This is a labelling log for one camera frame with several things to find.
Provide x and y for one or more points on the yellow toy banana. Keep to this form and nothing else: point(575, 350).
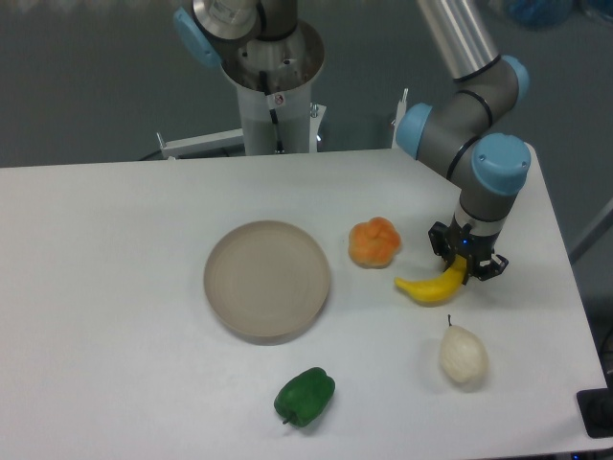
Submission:
point(438, 289)

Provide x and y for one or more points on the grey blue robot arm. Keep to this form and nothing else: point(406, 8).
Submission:
point(455, 141)

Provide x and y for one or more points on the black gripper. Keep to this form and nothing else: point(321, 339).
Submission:
point(460, 240)

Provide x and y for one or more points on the white toy pear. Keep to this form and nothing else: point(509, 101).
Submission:
point(463, 355)

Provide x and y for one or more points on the white metal frame bracket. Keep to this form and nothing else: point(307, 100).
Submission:
point(227, 143)

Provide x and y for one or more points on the white upright frame post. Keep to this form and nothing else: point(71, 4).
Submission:
point(400, 112)

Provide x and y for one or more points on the orange bread roll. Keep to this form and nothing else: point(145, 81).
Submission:
point(374, 243)

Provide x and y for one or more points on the black device at edge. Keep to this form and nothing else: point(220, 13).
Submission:
point(595, 406)

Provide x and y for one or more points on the grey metal table leg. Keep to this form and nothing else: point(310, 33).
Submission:
point(591, 233)

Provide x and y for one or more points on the blue plastic bag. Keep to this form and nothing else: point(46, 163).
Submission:
point(538, 14)

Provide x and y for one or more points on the green toy bell pepper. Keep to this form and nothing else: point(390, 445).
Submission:
point(304, 398)

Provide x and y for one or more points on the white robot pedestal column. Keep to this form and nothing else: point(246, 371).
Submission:
point(273, 80)

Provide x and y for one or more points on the beige round plate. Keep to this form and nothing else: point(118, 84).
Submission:
point(267, 281)

